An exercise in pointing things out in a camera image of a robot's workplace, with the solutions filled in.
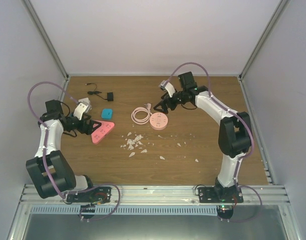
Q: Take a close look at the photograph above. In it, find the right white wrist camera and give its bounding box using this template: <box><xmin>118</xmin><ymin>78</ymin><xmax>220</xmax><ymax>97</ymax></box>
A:
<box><xmin>159</xmin><ymin>80</ymin><xmax>176</xmax><ymax>98</ymax></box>

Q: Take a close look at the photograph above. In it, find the light blue plug adapter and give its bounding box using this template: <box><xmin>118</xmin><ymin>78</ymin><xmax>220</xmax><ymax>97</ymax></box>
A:
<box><xmin>101</xmin><ymin>108</ymin><xmax>113</xmax><ymax>120</ymax></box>

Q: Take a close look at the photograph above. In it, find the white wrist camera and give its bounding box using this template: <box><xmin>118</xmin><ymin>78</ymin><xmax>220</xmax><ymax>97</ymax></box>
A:
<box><xmin>73</xmin><ymin>97</ymin><xmax>92</xmax><ymax>120</ymax></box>
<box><xmin>159</xmin><ymin>80</ymin><xmax>176</xmax><ymax>98</ymax></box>

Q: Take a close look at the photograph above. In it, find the aluminium front rail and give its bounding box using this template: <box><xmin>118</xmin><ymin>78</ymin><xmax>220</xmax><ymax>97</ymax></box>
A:
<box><xmin>20</xmin><ymin>184</ymin><xmax>290</xmax><ymax>206</ymax></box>

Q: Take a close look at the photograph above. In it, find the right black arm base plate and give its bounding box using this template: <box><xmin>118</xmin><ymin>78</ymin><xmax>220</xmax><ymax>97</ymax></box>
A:
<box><xmin>194</xmin><ymin>185</ymin><xmax>244</xmax><ymax>204</ymax></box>

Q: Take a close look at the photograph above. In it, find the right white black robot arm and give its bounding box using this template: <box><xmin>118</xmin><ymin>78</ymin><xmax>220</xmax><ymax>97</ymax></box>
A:
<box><xmin>154</xmin><ymin>72</ymin><xmax>254</xmax><ymax>203</ymax></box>

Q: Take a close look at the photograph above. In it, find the pink power strip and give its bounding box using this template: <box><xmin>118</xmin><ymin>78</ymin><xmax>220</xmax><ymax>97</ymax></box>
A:
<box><xmin>91</xmin><ymin>120</ymin><xmax>115</xmax><ymax>145</ymax></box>

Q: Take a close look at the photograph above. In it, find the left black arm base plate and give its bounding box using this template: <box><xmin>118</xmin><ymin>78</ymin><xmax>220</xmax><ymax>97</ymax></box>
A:
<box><xmin>65</xmin><ymin>186</ymin><xmax>112</xmax><ymax>204</ymax></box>

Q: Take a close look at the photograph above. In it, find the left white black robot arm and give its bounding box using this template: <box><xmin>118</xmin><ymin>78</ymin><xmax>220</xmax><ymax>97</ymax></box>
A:
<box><xmin>26</xmin><ymin>98</ymin><xmax>102</xmax><ymax>202</ymax></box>

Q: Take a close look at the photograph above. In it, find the pink round socket hub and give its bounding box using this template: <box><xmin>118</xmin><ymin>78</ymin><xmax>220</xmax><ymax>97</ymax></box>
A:
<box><xmin>149</xmin><ymin>112</ymin><xmax>168</xmax><ymax>131</ymax></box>

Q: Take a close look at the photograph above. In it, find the black plug adapter with cable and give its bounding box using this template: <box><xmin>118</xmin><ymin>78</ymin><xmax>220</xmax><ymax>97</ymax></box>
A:
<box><xmin>85</xmin><ymin>82</ymin><xmax>114</xmax><ymax>102</ymax></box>

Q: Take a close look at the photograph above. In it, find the grey slotted cable duct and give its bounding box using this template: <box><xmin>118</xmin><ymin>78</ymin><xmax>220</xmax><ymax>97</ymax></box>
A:
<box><xmin>31</xmin><ymin>204</ymin><xmax>217</xmax><ymax>216</ymax></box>

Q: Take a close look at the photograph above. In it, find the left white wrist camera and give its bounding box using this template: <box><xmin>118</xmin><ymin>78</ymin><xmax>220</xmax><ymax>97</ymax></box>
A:
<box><xmin>73</xmin><ymin>97</ymin><xmax>92</xmax><ymax>120</ymax></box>

